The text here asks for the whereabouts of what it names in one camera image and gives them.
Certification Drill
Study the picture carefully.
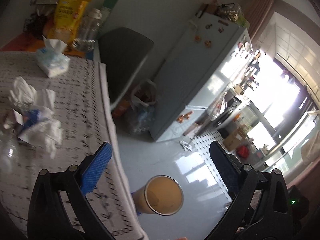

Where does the blue white wrapper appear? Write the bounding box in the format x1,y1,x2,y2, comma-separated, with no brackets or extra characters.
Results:
1,108,63,159

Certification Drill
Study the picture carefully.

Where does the white tissue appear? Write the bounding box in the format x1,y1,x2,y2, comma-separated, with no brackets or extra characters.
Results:
8,76,55,111

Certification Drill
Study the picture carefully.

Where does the crushed clear plastic bottle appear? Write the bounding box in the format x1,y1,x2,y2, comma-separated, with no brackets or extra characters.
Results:
1,128,20,174

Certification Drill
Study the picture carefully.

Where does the orange trash bin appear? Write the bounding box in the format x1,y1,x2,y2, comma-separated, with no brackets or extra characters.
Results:
131,175,184,216

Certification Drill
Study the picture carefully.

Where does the red bag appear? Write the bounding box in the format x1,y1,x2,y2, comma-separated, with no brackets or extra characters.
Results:
236,145,250,159

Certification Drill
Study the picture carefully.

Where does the cardboard box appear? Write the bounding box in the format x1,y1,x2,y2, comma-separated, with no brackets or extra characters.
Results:
223,127,247,152

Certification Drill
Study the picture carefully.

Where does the floor mop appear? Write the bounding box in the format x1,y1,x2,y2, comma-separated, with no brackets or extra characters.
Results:
179,119,213,151

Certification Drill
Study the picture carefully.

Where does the orange carton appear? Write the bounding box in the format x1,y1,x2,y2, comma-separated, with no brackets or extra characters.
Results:
112,99,130,118

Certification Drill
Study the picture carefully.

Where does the water bottle pack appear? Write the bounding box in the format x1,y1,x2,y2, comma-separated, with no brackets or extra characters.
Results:
125,106,155,135

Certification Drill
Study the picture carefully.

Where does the patterned tablecloth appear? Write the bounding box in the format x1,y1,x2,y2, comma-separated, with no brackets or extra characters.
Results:
1,52,147,239

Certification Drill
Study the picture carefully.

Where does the white plastic bag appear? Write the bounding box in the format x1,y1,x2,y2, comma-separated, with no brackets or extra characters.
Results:
130,80,157,107

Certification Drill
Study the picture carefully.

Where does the light blue refrigerator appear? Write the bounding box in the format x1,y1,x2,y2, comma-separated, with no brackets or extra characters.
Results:
150,12,252,142

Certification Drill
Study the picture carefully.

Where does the grey chair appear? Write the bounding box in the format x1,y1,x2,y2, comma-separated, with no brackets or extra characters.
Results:
98,27,154,109

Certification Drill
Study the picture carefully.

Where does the clear plastic jar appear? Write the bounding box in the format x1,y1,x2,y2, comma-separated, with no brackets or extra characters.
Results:
73,8,102,53

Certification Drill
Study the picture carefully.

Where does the yellow snack bag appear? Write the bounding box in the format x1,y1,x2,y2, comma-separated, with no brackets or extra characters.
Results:
46,0,92,44

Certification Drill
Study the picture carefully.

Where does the green box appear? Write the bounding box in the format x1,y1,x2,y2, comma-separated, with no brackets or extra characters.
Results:
100,0,119,22

